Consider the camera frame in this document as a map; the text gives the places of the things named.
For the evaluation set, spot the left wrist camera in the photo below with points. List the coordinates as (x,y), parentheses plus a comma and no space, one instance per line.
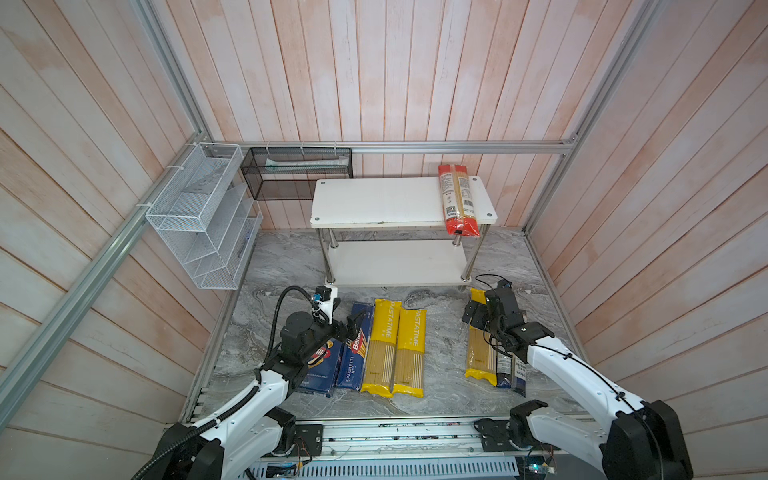
(324,302)

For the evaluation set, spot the yellow Pastatime spaghetti bag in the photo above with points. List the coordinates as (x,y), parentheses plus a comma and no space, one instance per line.
(481,357)
(410,351)
(378,378)

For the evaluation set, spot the red spaghetti bag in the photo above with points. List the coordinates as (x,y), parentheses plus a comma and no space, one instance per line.
(457,201)

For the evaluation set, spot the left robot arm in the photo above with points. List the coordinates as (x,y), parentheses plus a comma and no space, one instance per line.
(224,444)

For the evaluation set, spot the white two-tier shelf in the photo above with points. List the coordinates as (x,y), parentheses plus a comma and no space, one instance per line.
(395,204)

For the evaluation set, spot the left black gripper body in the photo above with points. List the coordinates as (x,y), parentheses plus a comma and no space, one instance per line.
(321,334)

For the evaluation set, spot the blue Barilla spaghetti box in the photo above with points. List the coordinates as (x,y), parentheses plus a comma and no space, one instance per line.
(353,358)

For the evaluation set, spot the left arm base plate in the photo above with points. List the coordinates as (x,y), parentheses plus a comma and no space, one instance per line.
(302,440)

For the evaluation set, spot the dark blue spaghetti bag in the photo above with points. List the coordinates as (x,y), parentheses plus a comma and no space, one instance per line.
(511,374)

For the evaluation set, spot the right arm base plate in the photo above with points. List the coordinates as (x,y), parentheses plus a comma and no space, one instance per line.
(506,436)

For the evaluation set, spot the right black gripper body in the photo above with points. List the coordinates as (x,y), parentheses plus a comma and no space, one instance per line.
(492,325)

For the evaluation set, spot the white wire mesh organizer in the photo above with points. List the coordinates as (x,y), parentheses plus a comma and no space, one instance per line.
(206,219)

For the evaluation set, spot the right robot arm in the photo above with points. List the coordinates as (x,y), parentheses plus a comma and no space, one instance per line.
(630,438)

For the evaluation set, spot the black mesh wall basket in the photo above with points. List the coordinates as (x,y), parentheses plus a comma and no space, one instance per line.
(291,173)

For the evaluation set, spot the aluminium mounting rail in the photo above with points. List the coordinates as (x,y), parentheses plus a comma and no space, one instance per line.
(403,438)

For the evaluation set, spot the blue Barilla rigatoni box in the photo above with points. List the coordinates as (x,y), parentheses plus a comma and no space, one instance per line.
(323,369)

